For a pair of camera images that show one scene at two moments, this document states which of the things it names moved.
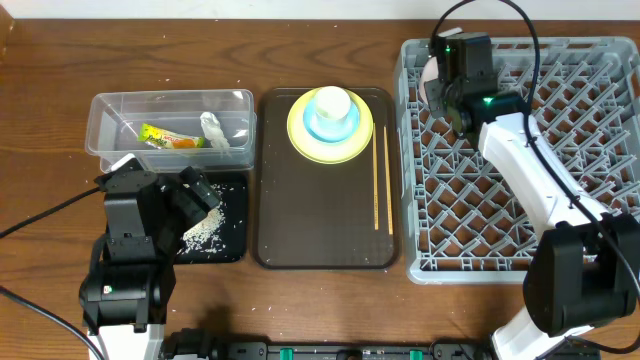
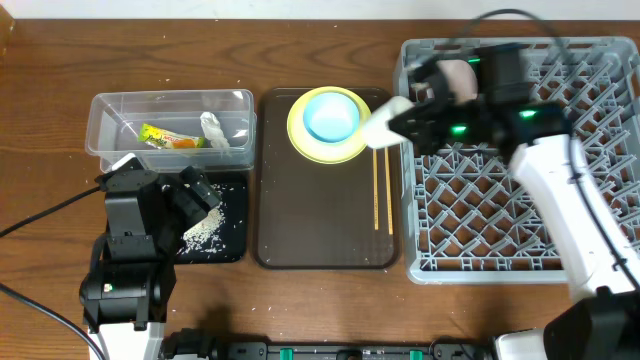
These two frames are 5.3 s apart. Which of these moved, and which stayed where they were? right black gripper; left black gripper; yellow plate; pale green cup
Moved: pale green cup; right black gripper
Stayed: yellow plate; left black gripper
